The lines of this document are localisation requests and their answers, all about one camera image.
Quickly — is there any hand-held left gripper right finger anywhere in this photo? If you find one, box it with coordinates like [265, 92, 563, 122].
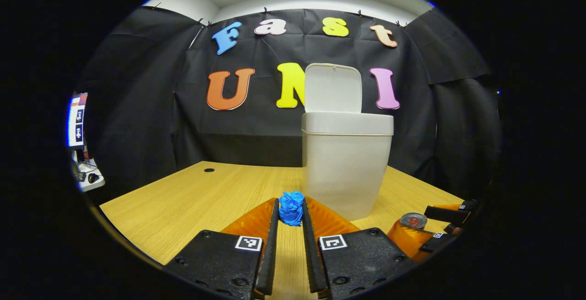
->
[301, 196, 418, 300]

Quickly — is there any wooden desktop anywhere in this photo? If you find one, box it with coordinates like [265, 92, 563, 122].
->
[99, 161, 465, 300]

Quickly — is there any black backdrop cloth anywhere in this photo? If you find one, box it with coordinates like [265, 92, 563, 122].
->
[76, 5, 502, 204]

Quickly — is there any computer monitor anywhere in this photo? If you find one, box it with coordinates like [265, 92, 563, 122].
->
[67, 93, 89, 149]

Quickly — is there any white desktop garbage bin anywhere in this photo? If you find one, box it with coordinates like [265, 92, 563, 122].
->
[301, 63, 394, 221]

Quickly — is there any blue paper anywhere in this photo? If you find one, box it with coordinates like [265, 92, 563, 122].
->
[278, 191, 306, 227]

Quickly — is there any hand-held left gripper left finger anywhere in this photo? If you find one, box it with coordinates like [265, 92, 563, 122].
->
[163, 198, 280, 300]

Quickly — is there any white side desk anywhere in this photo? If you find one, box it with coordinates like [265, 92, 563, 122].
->
[72, 158, 106, 193]

